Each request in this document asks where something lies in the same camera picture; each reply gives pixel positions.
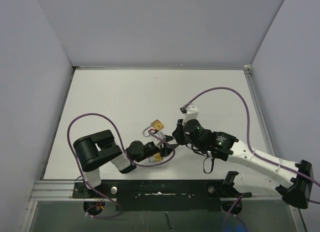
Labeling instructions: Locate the small brass padlock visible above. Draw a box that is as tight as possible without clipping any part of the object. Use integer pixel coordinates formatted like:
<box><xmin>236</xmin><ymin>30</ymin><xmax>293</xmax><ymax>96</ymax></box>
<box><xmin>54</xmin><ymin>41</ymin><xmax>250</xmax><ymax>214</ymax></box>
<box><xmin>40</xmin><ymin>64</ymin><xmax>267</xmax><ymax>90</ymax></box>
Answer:
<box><xmin>148</xmin><ymin>153</ymin><xmax>164</xmax><ymax>163</ymax></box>

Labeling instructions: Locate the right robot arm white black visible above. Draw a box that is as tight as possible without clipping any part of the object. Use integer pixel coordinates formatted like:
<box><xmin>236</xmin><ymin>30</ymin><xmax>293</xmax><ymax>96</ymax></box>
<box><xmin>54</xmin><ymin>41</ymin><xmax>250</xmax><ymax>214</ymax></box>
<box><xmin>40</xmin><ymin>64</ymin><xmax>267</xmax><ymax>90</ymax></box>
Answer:
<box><xmin>172</xmin><ymin>119</ymin><xmax>314</xmax><ymax>209</ymax></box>

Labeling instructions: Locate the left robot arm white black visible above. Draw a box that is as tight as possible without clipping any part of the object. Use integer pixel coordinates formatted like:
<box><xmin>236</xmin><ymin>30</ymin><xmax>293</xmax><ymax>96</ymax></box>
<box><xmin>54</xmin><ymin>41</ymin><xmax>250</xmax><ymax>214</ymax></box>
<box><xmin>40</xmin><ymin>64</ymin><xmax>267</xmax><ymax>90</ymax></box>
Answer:
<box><xmin>73</xmin><ymin>130</ymin><xmax>179</xmax><ymax>198</ymax></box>

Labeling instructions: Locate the long shackle brass padlock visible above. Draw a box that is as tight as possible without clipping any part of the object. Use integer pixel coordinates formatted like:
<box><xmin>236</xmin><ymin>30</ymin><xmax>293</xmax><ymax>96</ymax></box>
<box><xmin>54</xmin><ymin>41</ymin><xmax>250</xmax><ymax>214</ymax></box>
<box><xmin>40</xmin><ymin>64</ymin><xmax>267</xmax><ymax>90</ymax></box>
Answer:
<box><xmin>142</xmin><ymin>119</ymin><xmax>164</xmax><ymax>137</ymax></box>

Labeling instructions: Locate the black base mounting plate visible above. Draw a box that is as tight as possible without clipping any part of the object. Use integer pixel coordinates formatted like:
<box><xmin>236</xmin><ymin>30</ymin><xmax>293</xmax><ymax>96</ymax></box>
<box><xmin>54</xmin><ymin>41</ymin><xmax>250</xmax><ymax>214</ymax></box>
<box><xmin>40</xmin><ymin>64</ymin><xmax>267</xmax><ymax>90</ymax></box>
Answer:
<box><xmin>72</xmin><ymin>179</ymin><xmax>240</xmax><ymax>212</ymax></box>

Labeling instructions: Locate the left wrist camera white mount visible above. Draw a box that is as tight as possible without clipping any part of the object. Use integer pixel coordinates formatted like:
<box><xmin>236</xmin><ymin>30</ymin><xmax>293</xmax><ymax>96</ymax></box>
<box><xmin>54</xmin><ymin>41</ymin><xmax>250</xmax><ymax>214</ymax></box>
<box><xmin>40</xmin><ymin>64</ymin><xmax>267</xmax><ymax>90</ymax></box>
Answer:
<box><xmin>148</xmin><ymin>129</ymin><xmax>166</xmax><ymax>148</ymax></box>

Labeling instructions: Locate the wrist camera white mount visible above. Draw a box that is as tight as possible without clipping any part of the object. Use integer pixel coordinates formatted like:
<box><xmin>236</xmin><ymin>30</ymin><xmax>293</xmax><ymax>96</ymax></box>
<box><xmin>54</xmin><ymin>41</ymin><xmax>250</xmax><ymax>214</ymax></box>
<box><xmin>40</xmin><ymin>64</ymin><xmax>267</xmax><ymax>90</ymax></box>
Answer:
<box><xmin>180</xmin><ymin>103</ymin><xmax>199</xmax><ymax>125</ymax></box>
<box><xmin>148</xmin><ymin>129</ymin><xmax>166</xmax><ymax>148</ymax></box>

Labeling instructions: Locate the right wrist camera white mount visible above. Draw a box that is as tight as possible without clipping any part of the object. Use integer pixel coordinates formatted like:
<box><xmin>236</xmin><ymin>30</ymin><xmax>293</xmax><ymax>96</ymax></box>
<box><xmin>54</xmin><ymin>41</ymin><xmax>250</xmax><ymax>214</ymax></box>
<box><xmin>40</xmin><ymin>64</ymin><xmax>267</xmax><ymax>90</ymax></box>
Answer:
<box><xmin>180</xmin><ymin>103</ymin><xmax>199</xmax><ymax>125</ymax></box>

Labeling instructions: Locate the aluminium frame rail right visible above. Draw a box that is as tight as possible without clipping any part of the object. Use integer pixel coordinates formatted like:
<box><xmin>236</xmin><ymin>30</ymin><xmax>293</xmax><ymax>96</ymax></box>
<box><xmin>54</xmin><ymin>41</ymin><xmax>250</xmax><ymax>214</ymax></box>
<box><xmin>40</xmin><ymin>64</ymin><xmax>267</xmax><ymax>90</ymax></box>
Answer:
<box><xmin>243</xmin><ymin>64</ymin><xmax>307</xmax><ymax>232</ymax></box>

